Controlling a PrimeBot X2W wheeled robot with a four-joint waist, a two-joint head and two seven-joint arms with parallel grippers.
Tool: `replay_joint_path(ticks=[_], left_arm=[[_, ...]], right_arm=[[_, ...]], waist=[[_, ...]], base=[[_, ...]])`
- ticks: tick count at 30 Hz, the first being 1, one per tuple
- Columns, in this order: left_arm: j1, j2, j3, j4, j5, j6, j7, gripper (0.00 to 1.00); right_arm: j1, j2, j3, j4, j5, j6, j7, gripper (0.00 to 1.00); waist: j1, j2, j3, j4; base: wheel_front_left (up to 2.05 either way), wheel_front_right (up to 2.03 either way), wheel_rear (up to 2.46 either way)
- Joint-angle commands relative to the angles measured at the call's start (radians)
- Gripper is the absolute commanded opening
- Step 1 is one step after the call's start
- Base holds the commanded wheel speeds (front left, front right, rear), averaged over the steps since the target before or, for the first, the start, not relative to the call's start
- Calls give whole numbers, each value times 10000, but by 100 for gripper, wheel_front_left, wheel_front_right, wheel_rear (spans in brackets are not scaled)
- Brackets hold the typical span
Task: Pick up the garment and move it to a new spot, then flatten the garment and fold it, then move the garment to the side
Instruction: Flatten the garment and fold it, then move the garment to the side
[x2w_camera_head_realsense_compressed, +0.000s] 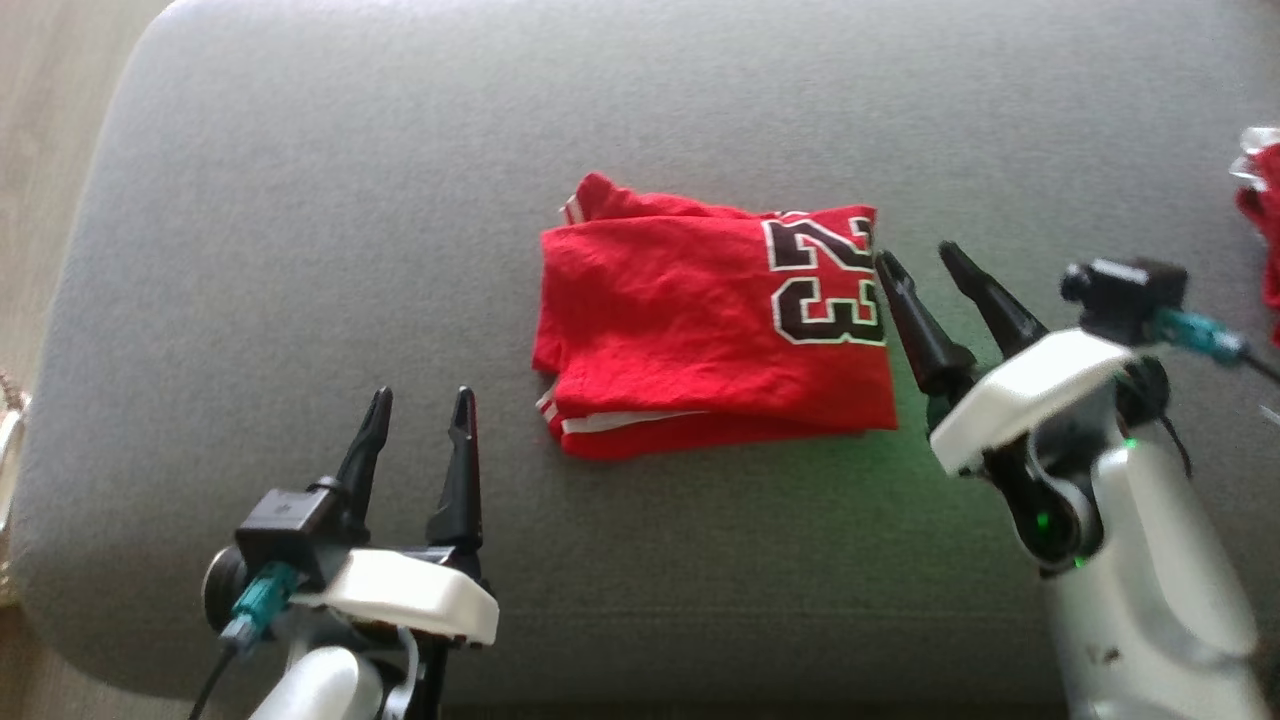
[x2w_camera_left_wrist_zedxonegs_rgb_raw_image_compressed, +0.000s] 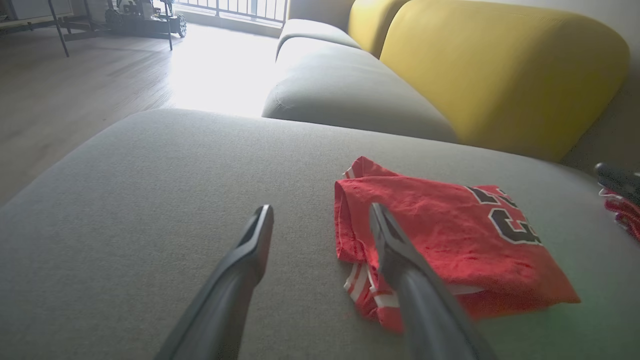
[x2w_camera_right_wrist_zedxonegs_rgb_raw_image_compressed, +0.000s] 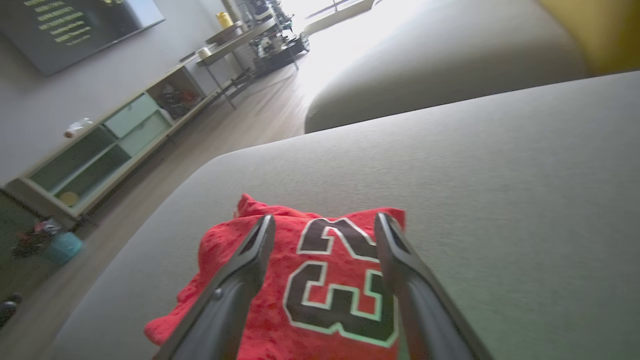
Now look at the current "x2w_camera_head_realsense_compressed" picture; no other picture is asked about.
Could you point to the red white basketball jersey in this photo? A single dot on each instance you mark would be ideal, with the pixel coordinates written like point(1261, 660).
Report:
point(660, 330)

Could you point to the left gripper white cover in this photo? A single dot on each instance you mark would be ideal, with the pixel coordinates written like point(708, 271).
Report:
point(400, 595)

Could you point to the teal connector left wrist camera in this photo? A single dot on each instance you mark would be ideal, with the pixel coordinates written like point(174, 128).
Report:
point(258, 605)

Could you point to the teal connector wrist camera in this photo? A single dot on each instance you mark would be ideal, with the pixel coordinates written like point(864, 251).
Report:
point(258, 605)
point(1200, 335)

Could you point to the grey fabric sofa seat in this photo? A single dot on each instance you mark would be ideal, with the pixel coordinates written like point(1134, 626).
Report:
point(400, 250)

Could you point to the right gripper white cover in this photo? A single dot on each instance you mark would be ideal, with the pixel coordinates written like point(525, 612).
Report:
point(1030, 390)

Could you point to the teal connector right wrist camera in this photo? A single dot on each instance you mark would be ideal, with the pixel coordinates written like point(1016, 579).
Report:
point(1200, 335)

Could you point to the red basketball shorts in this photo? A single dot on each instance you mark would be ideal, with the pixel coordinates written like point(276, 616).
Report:
point(1268, 230)

